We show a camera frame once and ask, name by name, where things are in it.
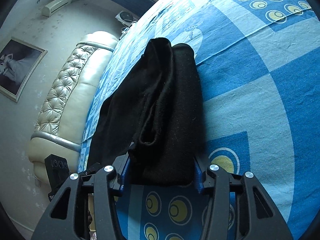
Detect white air conditioner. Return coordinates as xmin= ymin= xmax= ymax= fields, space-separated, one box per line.
xmin=41 ymin=0 xmax=73 ymax=17

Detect black pants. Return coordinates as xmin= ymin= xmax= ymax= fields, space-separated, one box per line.
xmin=86 ymin=37 xmax=204 ymax=187

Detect blue patterned bed quilt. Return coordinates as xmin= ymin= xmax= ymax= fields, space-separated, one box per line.
xmin=79 ymin=0 xmax=320 ymax=240

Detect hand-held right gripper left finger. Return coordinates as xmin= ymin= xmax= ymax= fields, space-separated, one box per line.
xmin=31 ymin=154 xmax=132 ymax=240

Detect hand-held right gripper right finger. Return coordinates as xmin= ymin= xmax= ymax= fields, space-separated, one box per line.
xmin=193 ymin=155 xmax=294 ymax=240

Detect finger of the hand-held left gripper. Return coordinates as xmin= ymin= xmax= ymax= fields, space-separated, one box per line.
xmin=78 ymin=163 xmax=105 ymax=180

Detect framed wall picture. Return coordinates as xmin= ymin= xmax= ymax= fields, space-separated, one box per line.
xmin=0 ymin=37 xmax=48 ymax=103

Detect cream tufted headboard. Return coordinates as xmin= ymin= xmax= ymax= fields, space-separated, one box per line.
xmin=28 ymin=31 xmax=120 ymax=180

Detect small desk fan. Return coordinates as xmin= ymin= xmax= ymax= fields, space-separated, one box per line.
xmin=115 ymin=10 xmax=138 ymax=28

